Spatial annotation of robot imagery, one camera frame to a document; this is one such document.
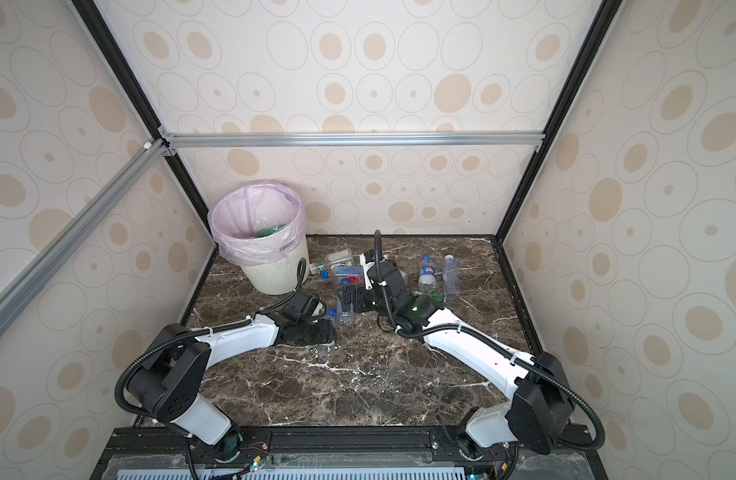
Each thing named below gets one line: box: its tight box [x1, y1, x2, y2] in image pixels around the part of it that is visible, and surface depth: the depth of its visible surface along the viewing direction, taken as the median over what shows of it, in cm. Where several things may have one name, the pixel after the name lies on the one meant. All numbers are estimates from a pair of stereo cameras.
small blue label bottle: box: [314, 340, 335, 362], surface depth 87 cm
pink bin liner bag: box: [207, 180, 306, 267], surface depth 96 cm
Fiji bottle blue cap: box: [321, 266, 364, 284], surface depth 105 cm
